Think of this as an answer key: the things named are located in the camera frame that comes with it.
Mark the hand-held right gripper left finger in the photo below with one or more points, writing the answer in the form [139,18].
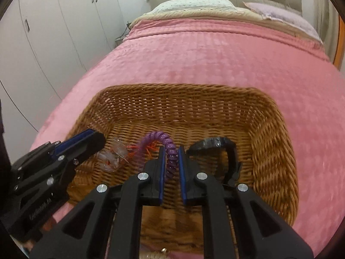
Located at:
[162,172]

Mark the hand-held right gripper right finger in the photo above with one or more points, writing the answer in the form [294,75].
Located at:
[181,175]

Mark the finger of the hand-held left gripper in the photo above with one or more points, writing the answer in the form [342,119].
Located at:
[89,147]
[72,140]

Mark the brown wicker basket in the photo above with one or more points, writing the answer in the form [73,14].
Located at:
[188,108]

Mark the person's left hand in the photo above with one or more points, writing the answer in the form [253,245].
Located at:
[48,225]

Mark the black watch in plastic wrap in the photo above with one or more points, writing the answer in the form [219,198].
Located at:
[213,142]

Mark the white wardrobe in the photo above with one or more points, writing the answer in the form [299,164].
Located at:
[54,32]

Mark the bedside table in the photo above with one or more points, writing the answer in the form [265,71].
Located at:
[121,39]

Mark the pink quilted blanket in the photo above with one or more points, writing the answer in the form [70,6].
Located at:
[215,59]

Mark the beige bed cover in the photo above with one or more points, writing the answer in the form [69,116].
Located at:
[188,16]

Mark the white floral pillow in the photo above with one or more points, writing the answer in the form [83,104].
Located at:
[194,4]

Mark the pink pillow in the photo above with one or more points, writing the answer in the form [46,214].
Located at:
[283,16]

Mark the wooden door frame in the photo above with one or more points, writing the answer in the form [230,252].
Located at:
[339,51]

